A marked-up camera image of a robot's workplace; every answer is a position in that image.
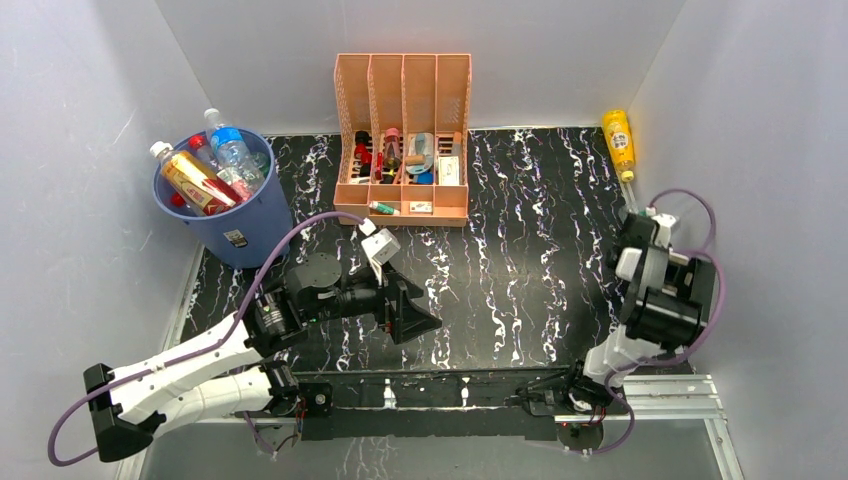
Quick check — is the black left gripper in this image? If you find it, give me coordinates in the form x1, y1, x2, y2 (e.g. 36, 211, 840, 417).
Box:
305, 259, 442, 343

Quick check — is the peach plastic desk organizer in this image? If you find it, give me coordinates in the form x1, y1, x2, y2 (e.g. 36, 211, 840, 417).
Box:
334, 53, 472, 227

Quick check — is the green plastic bottle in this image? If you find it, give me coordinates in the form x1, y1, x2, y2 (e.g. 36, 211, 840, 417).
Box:
252, 152, 271, 178

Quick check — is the clear bottle blue label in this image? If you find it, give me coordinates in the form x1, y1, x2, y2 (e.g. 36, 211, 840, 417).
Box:
204, 108, 265, 196

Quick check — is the brown tea bottle red label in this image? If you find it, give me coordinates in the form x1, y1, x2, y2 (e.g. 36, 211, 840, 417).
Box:
149, 141, 242, 216

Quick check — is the clear bottle red label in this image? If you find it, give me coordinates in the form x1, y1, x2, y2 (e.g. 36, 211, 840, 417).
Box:
170, 193, 196, 217

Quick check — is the clear bottle red cap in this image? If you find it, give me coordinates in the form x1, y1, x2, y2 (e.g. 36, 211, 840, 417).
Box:
188, 134, 252, 202

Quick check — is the yellow drink bottle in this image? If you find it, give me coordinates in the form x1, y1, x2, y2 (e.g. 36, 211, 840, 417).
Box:
602, 110, 636, 183

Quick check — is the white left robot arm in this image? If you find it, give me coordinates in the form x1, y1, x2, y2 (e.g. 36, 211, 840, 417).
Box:
83, 253, 442, 462

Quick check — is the blue plastic bin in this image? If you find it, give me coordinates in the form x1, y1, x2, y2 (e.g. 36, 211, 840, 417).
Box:
151, 128, 294, 269

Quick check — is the small white card box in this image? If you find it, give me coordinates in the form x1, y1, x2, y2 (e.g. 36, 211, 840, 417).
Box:
409, 201, 433, 214

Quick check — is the small green white tube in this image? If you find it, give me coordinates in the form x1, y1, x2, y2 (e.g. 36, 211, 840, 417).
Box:
368, 201, 401, 216

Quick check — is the red black toy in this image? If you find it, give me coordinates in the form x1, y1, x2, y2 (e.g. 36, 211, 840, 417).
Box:
351, 130, 373, 184

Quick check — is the pink capped dark bottle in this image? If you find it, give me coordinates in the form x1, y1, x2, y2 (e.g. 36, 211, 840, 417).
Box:
374, 128, 402, 184

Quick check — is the light blue tape dispenser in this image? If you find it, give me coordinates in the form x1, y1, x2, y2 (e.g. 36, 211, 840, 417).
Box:
404, 132, 435, 176

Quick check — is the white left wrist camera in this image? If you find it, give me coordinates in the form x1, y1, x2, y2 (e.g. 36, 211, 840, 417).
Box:
358, 219, 400, 286

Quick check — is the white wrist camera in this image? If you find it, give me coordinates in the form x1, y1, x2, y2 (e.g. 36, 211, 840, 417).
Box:
642, 206, 679, 232
358, 219, 400, 286

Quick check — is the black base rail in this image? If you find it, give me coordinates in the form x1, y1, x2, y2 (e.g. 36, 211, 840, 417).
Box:
129, 362, 723, 444

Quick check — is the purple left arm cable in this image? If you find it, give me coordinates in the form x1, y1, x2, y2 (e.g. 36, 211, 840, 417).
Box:
47, 210, 369, 468

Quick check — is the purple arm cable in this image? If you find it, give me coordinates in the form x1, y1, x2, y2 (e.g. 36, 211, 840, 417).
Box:
589, 188, 727, 457
47, 210, 369, 468

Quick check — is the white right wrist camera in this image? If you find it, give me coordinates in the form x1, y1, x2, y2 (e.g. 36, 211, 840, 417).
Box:
642, 206, 679, 232

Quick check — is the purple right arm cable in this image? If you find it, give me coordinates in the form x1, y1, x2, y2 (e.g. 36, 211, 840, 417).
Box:
589, 188, 727, 457

